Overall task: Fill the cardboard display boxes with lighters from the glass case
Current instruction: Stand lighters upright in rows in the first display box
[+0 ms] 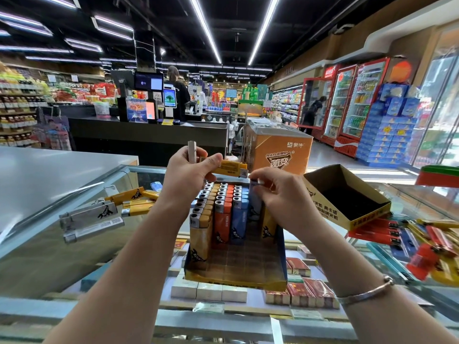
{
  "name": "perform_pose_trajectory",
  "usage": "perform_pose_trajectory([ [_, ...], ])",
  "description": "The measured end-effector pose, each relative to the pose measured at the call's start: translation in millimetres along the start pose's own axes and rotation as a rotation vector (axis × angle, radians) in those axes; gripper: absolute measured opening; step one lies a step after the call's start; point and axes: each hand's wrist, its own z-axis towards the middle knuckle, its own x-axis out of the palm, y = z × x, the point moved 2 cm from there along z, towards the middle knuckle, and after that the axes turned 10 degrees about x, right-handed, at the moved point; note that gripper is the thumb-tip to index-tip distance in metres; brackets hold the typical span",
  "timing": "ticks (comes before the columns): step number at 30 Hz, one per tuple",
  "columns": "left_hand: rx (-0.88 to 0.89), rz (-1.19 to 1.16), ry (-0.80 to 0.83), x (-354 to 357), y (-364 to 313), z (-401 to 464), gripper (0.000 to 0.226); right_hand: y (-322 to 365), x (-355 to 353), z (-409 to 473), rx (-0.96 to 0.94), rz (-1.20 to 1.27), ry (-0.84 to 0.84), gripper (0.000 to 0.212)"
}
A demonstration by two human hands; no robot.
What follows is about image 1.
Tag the person's right thumb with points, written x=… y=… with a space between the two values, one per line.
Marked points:
x=268 y=191

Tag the checkout touch screen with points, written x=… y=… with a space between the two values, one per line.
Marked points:
x=170 y=98

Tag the long ceiling strip light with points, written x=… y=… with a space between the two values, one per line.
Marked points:
x=263 y=30
x=206 y=30

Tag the person's left thumb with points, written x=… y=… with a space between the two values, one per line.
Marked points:
x=211 y=164

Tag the red drinks fridge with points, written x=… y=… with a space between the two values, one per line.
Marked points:
x=364 y=103
x=337 y=103

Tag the person's left hand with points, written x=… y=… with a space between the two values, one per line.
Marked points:
x=183 y=179

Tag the shelves of bottled goods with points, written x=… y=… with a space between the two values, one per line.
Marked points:
x=18 y=103

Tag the black checkout counter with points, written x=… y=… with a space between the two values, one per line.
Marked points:
x=143 y=139

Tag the pile of mixed lighters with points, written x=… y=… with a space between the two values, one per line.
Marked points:
x=423 y=247

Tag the person's right hand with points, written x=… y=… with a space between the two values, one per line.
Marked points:
x=287 y=200

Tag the rows of cigarette packets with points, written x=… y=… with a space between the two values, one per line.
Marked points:
x=304 y=290

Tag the open chilled goods shelf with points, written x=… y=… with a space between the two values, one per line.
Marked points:
x=287 y=103

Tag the rows of coloured lighters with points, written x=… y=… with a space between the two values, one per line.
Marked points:
x=224 y=211

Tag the display of green bottles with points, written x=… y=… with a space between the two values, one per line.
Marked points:
x=252 y=92

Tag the orange chest freezer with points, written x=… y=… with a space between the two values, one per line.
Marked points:
x=279 y=150

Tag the red and green box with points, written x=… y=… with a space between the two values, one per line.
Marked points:
x=439 y=176

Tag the blue standing sign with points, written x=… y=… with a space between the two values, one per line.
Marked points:
x=137 y=110

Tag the rack of hanging goods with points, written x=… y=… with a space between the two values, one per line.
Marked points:
x=53 y=134

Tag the silver scorpion print lighter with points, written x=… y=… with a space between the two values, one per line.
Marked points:
x=89 y=213

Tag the person's left forearm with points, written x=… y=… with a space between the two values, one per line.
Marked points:
x=132 y=272

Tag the stack of blue boxes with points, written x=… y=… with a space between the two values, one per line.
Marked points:
x=389 y=132

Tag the white price label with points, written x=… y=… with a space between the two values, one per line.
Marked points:
x=208 y=308
x=307 y=314

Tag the empty yellow cardboard display box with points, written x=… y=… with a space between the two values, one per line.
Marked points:
x=344 y=200

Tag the person's right forearm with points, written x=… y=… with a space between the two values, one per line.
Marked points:
x=358 y=283

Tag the yellow scorpion print lighter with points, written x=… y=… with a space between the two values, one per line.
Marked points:
x=125 y=196

